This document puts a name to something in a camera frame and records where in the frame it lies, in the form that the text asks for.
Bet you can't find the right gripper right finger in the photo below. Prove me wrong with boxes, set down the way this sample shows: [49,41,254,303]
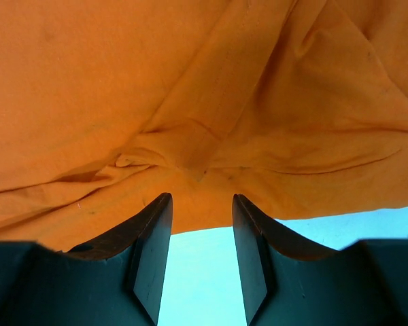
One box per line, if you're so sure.
[232,194,408,325]

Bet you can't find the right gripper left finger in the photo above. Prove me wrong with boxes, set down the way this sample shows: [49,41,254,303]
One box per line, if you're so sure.
[0,193,173,325]

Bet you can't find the orange t-shirt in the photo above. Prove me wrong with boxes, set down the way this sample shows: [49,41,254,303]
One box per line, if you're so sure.
[0,1,408,251]

